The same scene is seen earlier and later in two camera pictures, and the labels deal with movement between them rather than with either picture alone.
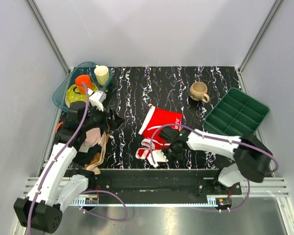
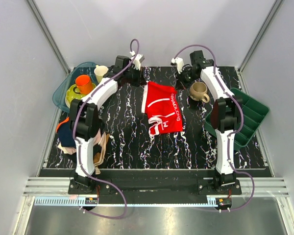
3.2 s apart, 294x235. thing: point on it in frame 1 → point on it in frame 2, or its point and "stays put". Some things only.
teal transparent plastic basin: (60, 90) stays put
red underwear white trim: (157, 118) → (160, 102)
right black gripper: (177, 159) → (179, 85)
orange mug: (87, 82) stays put
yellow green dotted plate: (73, 95) stays put
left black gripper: (115, 121) → (140, 81)
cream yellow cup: (102, 74) stays put
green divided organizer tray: (235, 114) stays put
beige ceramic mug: (198, 91) stays put
